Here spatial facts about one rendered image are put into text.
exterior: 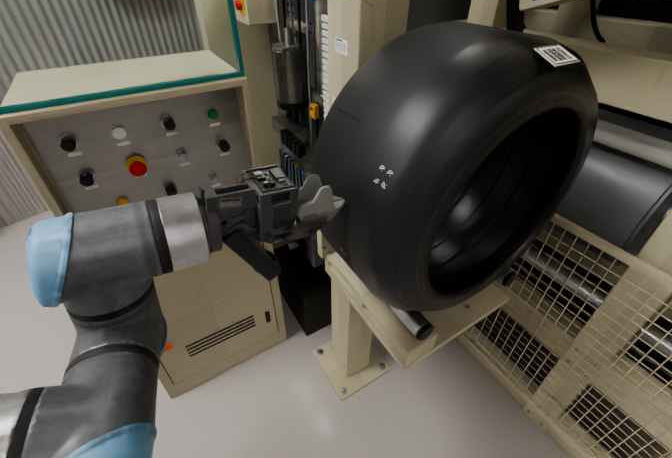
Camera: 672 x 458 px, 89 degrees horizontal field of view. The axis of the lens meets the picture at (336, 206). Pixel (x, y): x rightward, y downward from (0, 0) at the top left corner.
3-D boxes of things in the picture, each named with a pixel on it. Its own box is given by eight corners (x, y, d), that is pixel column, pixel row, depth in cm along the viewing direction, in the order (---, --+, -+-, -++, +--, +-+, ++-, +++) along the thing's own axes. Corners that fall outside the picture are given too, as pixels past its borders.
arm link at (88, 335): (81, 411, 40) (42, 343, 33) (99, 331, 49) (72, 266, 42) (169, 386, 43) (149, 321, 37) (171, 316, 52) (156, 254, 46)
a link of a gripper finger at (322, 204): (358, 184, 49) (301, 196, 45) (353, 217, 53) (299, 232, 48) (346, 174, 52) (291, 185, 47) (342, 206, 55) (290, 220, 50)
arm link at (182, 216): (177, 286, 40) (163, 239, 47) (219, 274, 42) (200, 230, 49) (164, 226, 35) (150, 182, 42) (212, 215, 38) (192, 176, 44)
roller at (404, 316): (346, 240, 98) (333, 247, 96) (345, 229, 95) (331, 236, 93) (433, 334, 74) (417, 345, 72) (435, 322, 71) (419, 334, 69)
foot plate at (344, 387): (311, 351, 164) (311, 349, 163) (357, 326, 175) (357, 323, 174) (341, 401, 146) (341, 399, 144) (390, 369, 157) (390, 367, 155)
